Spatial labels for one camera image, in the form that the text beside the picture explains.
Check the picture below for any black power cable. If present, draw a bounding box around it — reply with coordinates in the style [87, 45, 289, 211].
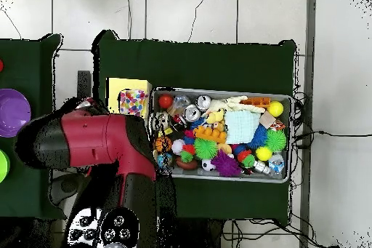
[293, 129, 372, 143]

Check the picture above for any wooden box with three holes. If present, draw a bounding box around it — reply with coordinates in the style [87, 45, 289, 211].
[105, 77, 153, 119]

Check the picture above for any purple spiky toy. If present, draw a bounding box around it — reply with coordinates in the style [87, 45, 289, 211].
[211, 150, 243, 177]

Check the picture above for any shallow wire mesh bin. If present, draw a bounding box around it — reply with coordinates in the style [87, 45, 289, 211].
[147, 86, 293, 184]

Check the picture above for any purple plastic bowl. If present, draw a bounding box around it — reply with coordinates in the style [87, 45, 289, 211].
[0, 88, 32, 138]

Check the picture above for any small baseball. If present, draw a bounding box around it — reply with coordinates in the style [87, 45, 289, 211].
[171, 138, 186, 156]

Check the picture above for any green round item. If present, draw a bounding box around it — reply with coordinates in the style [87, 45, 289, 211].
[0, 149, 10, 184]

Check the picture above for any yellow plush duck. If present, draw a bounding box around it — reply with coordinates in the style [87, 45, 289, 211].
[205, 108, 225, 124]

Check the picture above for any blue spiky ball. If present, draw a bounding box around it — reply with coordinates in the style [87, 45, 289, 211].
[248, 124, 268, 149]

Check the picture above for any dark green table cloth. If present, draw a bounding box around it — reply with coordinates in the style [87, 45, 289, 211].
[91, 29, 299, 227]

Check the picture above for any bright green spiky ball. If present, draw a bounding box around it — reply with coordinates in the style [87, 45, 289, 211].
[193, 138, 219, 161]

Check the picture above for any multicolour dotted wrapper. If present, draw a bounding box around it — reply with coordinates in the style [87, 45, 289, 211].
[118, 88, 149, 117]

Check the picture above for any small basketball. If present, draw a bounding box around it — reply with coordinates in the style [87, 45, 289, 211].
[153, 136, 173, 153]

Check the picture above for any orange toy building brick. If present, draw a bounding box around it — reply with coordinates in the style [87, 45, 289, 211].
[193, 125, 228, 144]

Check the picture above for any green cloth side table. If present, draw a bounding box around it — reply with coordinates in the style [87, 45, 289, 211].
[0, 33, 68, 220]

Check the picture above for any dark grey rounded base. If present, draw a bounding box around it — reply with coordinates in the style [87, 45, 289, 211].
[47, 172, 88, 207]

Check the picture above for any mint green cloth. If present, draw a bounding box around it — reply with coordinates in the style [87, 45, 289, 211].
[224, 110, 261, 145]

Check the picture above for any red-orange ball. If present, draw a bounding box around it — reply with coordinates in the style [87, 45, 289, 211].
[158, 94, 174, 109]

